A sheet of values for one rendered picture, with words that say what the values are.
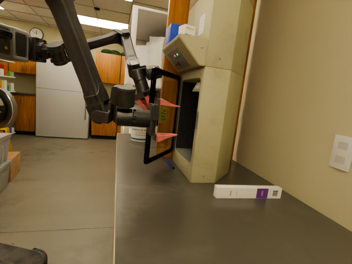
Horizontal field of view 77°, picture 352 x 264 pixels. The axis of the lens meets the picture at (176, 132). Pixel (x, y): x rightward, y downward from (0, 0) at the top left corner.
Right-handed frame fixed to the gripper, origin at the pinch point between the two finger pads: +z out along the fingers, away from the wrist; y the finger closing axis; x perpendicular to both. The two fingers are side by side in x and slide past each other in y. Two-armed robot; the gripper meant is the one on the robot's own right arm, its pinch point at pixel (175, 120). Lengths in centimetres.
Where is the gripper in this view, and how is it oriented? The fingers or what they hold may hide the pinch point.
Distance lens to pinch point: 75.0
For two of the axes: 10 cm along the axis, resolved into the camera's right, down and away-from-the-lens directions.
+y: 0.9, -9.8, -1.6
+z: 9.6, 0.5, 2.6
